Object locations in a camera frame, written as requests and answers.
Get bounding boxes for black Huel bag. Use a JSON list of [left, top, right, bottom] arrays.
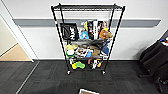
[[59, 22, 79, 43]]

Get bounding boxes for yellow green bowl stack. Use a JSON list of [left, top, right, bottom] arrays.
[[64, 44, 77, 59]]

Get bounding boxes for pale spotted basket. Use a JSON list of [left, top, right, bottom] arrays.
[[78, 88, 100, 94]]

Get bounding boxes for white door frame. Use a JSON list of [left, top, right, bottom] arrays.
[[0, 13, 38, 62]]

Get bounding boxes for small blue box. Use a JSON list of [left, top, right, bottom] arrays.
[[85, 50, 93, 59]]

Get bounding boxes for black wire shelf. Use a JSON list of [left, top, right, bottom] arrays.
[[50, 3, 126, 75]]

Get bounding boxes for green yellow foam toy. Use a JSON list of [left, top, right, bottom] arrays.
[[71, 61, 86, 70]]

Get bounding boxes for orange plush toy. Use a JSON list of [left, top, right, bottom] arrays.
[[99, 29, 113, 40]]

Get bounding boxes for printed white packet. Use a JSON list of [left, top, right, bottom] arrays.
[[75, 47, 89, 58]]

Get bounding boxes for brown plush toy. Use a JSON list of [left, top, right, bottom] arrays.
[[108, 30, 115, 39]]

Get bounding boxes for blue cloth hat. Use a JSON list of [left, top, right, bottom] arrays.
[[100, 41, 112, 57]]

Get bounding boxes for tall grey printed box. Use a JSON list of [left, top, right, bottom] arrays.
[[99, 19, 110, 31]]

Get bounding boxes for orange bottle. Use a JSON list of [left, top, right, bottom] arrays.
[[96, 61, 103, 69]]

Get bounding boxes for black box white stripe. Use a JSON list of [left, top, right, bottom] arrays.
[[87, 19, 100, 40]]

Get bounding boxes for yellow bottle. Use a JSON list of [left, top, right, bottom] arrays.
[[81, 21, 88, 31]]

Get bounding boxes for dark grey bag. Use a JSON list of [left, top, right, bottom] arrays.
[[74, 39, 109, 48]]

